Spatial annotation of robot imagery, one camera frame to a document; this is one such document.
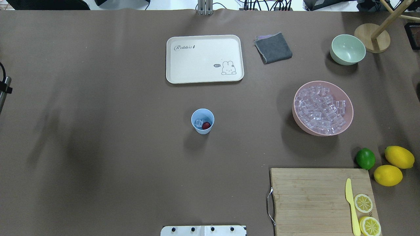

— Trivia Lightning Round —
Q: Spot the red strawberry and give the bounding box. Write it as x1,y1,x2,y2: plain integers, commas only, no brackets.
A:
201,122,211,130

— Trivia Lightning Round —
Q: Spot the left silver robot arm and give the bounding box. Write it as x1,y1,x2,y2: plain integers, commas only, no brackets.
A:
0,63,12,113

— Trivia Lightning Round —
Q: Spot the light blue plastic cup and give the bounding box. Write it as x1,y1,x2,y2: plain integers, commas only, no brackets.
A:
191,108,215,135

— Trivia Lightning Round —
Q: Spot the pile of clear ice cubes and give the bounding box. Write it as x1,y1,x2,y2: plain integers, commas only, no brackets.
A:
295,86,347,135

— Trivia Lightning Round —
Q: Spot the cream rectangular tray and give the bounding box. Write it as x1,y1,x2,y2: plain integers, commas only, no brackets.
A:
166,35,244,85

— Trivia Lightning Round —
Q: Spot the grey folded cloth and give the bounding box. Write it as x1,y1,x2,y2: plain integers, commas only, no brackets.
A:
254,32,293,64

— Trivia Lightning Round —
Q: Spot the wooden cutting board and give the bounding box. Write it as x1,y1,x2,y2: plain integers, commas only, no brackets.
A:
270,168,375,236

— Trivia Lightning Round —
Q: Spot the pink bowl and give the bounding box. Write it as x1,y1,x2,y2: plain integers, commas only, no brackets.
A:
292,81,354,137

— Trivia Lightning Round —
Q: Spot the mint green bowl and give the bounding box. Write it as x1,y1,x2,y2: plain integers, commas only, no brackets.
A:
330,34,366,66

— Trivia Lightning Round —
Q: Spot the yellow plastic knife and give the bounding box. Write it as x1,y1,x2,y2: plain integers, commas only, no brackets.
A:
345,178,361,236

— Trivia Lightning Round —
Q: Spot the green lime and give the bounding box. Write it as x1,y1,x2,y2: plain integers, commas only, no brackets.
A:
355,148,376,170

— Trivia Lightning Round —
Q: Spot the lemon slice right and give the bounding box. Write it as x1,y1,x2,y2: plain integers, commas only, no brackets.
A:
354,194,373,213

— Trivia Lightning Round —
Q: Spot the lemon slice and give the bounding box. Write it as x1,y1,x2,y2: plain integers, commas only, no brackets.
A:
359,216,382,236
354,194,373,213

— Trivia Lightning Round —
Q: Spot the wooden glass holder stand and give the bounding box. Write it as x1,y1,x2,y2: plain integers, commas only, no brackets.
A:
354,0,419,53

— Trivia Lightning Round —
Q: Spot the yellow lemon near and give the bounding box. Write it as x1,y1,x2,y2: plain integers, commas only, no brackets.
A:
373,165,403,187

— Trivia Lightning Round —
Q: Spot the yellow lemon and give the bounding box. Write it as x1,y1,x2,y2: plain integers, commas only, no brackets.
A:
373,165,403,187
384,146,415,169

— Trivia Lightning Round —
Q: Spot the yellow lemon far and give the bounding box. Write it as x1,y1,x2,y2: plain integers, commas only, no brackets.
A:
384,146,415,169

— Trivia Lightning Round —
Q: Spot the lemon slice left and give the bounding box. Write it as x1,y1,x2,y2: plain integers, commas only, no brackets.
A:
359,216,382,236

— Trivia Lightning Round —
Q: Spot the aluminium frame post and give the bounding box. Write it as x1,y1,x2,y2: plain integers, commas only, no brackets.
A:
197,0,214,15

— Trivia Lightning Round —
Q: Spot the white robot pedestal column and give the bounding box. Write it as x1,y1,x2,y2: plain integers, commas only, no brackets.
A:
160,225,247,236

